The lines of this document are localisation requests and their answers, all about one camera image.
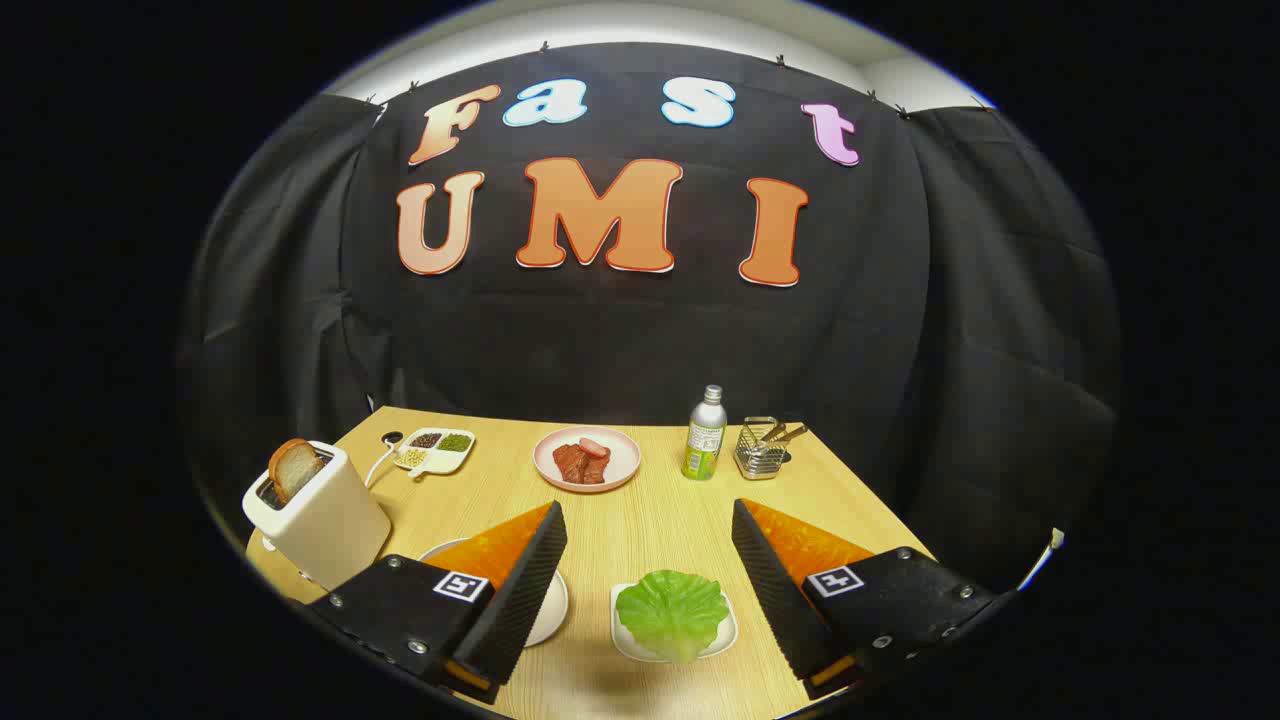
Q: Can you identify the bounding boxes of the silver bottle green label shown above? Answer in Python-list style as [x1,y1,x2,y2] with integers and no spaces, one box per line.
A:
[682,385,728,482]

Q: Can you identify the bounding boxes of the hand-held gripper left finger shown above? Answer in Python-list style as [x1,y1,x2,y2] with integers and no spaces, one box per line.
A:
[308,500,569,705]

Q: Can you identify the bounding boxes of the white toaster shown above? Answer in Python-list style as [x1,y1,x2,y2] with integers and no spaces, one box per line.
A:
[242,441,393,593]

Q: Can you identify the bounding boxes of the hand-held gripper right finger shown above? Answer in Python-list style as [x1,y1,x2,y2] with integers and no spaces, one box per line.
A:
[731,498,1001,701]

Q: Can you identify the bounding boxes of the white divided dish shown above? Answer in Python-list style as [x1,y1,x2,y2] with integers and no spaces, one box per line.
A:
[393,428,477,479]

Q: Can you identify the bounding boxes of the pink plate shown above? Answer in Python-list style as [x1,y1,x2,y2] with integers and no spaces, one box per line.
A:
[532,426,642,494]

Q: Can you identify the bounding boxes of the green lettuce leaf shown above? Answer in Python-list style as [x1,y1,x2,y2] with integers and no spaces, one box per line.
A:
[615,570,730,663]

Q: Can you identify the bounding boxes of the brown meat slices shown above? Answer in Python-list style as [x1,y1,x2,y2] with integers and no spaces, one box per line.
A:
[552,443,609,486]

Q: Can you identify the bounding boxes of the square white plate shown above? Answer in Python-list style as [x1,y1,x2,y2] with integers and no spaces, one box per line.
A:
[610,583,739,664]

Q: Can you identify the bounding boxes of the round white plate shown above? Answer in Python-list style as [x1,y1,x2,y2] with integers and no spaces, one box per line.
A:
[418,538,569,648]

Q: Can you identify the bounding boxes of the metal wire basket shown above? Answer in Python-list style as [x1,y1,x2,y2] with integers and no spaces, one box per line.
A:
[733,417,791,481]

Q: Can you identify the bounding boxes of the toasted bread slice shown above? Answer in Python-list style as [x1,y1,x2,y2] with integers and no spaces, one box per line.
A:
[268,438,327,505]

